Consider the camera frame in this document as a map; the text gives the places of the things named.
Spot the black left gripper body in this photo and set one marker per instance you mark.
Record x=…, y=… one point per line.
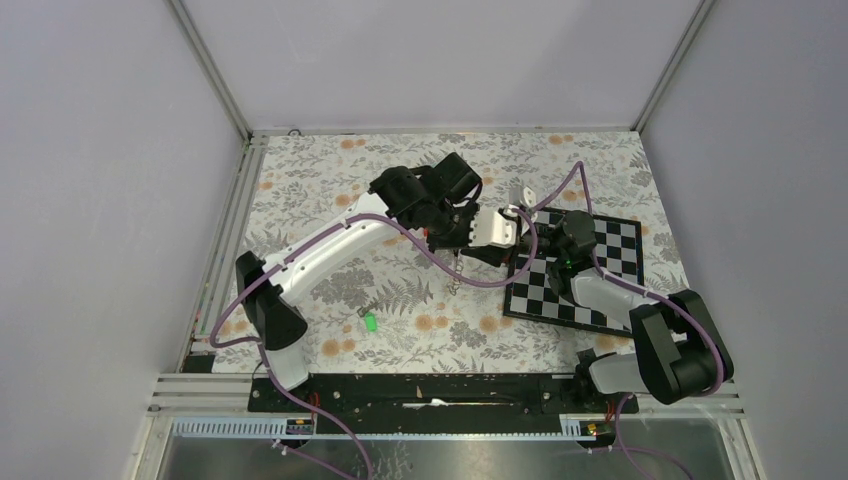
x=451, y=229

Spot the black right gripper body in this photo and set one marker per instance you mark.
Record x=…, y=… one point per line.
x=546, y=246

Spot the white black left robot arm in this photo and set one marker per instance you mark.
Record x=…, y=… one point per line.
x=439, y=199

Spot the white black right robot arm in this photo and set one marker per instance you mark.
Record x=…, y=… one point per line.
x=678, y=351

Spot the black white checkerboard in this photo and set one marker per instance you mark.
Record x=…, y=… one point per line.
x=594, y=304

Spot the floral patterned table mat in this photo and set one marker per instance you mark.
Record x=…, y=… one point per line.
x=427, y=321

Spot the green key tag with key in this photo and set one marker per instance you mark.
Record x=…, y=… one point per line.
x=369, y=318

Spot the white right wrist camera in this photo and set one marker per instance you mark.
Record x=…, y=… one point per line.
x=522, y=196

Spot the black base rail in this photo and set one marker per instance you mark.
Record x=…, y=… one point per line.
x=467, y=398

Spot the white slotted cable duct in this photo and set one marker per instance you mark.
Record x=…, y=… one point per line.
x=303, y=428

